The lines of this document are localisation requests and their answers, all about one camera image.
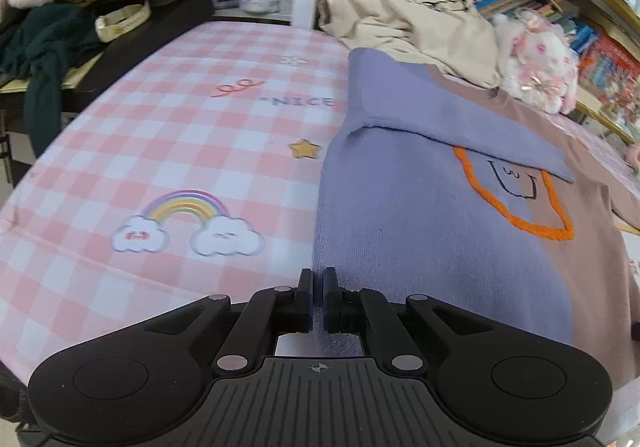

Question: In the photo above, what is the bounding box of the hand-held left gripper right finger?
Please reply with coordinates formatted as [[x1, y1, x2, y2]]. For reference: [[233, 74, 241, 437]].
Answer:
[[322, 268, 493, 374]]

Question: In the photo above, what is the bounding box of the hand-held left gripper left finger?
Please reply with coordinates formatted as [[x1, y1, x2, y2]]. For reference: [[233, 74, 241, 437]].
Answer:
[[145, 268, 315, 375]]

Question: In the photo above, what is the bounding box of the purple and mauve sweater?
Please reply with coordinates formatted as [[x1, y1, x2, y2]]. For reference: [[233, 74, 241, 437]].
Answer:
[[311, 47, 640, 390]]

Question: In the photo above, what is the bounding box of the pink checkered table mat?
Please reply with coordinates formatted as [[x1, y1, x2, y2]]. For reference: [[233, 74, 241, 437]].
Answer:
[[0, 19, 640, 428]]

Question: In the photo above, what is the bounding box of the cream garment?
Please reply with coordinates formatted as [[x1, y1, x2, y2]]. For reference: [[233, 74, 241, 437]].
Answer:
[[317, 0, 503, 90]]

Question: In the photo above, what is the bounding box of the black side table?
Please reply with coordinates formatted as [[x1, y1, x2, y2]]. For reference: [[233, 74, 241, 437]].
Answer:
[[60, 0, 216, 98]]

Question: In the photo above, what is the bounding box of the pink white plush bunny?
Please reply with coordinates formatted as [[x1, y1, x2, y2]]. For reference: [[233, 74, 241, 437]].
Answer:
[[492, 9, 581, 115]]

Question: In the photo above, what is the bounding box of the cream wrist watch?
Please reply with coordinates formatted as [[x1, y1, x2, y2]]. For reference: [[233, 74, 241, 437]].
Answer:
[[95, 1, 152, 44]]

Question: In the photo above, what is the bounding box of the dark green cloth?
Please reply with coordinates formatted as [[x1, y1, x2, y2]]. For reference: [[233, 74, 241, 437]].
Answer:
[[0, 4, 108, 158]]

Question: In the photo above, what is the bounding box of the red boxed book set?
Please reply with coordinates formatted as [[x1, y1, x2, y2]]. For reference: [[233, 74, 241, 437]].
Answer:
[[580, 34, 640, 128]]

